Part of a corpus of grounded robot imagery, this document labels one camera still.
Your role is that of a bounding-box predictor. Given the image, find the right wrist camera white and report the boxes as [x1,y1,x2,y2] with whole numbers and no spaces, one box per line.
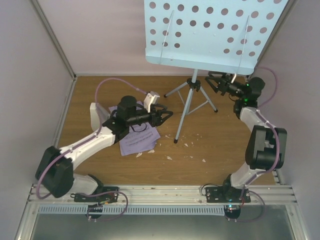
[230,73,237,84]

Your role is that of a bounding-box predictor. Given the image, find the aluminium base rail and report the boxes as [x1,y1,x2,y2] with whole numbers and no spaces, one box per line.
[27,183,298,208]

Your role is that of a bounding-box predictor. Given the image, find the light blue music stand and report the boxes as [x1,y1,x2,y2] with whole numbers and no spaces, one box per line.
[142,0,289,144]

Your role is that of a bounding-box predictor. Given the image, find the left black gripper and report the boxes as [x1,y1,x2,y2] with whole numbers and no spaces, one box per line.
[128,104,173,128]

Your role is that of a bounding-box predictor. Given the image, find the white metronome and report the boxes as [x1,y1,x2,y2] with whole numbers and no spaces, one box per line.
[89,102,101,132]

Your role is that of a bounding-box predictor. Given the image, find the clear metronome cover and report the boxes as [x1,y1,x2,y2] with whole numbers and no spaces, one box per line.
[97,104,111,125]

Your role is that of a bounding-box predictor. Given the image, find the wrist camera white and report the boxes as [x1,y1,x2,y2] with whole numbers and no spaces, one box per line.
[143,91,160,113]
[230,73,237,84]

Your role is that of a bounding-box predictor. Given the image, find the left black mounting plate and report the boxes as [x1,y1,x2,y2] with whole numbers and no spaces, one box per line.
[70,186,119,204]

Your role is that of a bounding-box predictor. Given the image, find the grey cable duct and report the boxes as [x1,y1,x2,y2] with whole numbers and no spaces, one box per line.
[38,204,225,216]

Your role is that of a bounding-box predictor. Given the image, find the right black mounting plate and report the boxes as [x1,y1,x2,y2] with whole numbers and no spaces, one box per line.
[204,186,251,204]

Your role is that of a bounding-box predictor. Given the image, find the black mounting plate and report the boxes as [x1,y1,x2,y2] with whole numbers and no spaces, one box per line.
[70,186,119,204]
[204,186,251,204]

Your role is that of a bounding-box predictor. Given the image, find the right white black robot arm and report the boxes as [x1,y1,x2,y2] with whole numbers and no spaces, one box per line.
[205,71,287,203]

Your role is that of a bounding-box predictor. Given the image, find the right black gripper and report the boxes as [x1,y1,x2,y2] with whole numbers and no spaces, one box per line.
[204,71,245,100]

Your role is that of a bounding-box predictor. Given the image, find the sheet music page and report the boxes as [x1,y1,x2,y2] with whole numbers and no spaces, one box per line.
[103,95,160,156]
[147,135,161,151]

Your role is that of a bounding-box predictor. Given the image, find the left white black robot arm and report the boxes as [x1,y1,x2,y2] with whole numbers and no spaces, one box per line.
[35,94,173,202]

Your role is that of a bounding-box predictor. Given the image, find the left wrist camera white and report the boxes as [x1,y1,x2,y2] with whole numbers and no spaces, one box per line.
[143,91,160,113]

